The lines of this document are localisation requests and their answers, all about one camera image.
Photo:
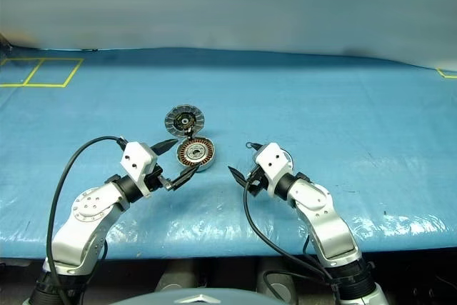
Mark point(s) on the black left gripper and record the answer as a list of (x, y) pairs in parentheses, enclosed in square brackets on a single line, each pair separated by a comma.
[(155, 178)]

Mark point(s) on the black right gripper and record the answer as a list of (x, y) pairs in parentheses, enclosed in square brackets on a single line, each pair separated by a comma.
[(257, 185)]

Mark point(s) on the silver motor stator copper windings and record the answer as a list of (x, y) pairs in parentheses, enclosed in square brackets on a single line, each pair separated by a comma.
[(195, 151)]

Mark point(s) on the silver motor rotor disc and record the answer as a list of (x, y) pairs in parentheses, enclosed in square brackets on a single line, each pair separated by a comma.
[(175, 121)]

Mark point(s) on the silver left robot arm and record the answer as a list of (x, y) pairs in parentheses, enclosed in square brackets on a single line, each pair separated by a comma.
[(85, 208)]

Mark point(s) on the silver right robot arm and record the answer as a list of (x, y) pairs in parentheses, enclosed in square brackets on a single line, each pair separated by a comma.
[(321, 205)]

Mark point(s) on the blue plastic table cover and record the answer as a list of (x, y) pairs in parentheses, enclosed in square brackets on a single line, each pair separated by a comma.
[(285, 105)]

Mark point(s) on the dark grey rounded housing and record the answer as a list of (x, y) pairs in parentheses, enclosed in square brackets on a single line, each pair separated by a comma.
[(178, 273), (275, 273)]

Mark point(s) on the grey robot torso dome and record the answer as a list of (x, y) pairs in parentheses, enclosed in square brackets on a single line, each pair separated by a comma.
[(160, 298)]

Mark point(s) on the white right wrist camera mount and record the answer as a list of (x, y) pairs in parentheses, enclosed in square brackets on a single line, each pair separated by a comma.
[(273, 162)]

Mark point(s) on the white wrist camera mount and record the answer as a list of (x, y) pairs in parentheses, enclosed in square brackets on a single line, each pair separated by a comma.
[(273, 162), (137, 158)]

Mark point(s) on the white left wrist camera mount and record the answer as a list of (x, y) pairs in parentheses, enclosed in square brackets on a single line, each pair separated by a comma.
[(137, 158)]

